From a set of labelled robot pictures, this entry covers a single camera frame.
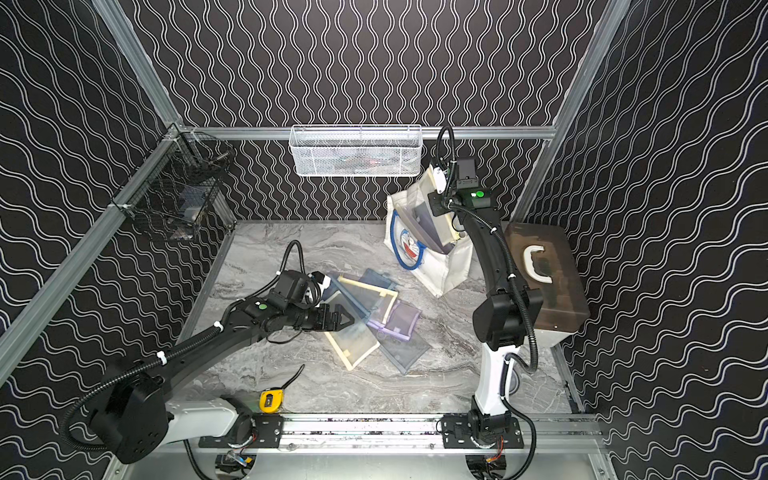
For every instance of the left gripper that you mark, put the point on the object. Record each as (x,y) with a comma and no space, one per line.
(321,318)

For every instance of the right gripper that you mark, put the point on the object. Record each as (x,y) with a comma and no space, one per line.
(438,209)

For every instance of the white canvas tote bag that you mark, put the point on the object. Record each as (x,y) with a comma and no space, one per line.
(439,273)

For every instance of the purple trim mesh pouch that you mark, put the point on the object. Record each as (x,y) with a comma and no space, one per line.
(422,226)

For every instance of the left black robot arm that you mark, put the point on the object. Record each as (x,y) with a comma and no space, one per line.
(131,411)

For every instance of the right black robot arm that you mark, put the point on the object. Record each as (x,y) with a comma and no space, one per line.
(504,322)

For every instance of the small purple mesh pouch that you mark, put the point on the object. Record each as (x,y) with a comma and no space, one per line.
(399,323)

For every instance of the yellow tape measure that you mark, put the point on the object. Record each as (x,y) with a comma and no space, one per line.
(271,400)

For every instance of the brown lid storage box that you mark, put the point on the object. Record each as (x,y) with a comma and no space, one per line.
(543,255)

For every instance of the white wire mesh basket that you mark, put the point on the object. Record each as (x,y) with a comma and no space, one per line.
(356,150)

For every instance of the black wire basket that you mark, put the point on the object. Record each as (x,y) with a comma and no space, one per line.
(173,202)

